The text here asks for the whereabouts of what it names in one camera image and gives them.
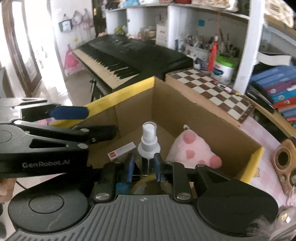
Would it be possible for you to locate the wooden chess board box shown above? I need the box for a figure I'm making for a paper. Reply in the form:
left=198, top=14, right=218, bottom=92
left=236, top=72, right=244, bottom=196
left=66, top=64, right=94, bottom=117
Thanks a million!
left=165, top=68, right=255, bottom=127

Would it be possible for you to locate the yellow packing tape roll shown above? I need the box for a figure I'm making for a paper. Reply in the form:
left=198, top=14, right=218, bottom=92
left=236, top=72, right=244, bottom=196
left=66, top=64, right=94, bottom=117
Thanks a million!
left=130, top=174, right=173, bottom=195

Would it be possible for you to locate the brown retro radio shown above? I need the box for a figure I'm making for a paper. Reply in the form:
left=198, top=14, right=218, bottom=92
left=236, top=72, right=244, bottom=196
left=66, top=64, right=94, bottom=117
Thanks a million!
left=271, top=137, right=296, bottom=194

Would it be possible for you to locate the white spray bottle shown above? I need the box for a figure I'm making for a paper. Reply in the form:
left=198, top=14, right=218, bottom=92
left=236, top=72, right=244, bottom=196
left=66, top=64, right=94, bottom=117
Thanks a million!
left=137, top=121, right=161, bottom=175

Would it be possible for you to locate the white green lidded tub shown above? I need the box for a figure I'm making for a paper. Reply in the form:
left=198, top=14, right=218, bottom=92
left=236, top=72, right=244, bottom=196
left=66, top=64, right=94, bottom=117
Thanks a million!
left=211, top=55, right=238, bottom=85

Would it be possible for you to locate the white bookshelf unit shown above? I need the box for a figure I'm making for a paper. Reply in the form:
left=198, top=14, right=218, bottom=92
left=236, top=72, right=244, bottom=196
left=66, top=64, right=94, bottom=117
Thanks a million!
left=105, top=1, right=295, bottom=94

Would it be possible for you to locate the yellow cardboard box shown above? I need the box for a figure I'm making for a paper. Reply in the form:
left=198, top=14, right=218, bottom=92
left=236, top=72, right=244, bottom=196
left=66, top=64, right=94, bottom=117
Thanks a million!
left=53, top=77, right=264, bottom=183

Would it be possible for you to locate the pink plush paw toy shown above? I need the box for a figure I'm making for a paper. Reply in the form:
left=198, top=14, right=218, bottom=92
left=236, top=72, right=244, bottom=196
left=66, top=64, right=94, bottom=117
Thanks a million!
left=166, top=128, right=222, bottom=169

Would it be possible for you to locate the small red white box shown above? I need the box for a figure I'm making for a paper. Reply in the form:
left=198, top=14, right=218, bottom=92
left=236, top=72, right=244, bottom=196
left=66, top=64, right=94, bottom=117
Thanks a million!
left=107, top=142, right=136, bottom=162

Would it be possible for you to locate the pink cartoon desk mat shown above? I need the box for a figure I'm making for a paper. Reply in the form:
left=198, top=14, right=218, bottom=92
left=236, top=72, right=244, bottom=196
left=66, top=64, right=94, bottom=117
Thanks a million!
left=241, top=117, right=287, bottom=207

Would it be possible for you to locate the black electronic keyboard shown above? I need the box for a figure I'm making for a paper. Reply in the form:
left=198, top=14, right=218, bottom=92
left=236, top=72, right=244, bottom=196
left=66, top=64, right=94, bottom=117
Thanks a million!
left=73, top=35, right=193, bottom=93

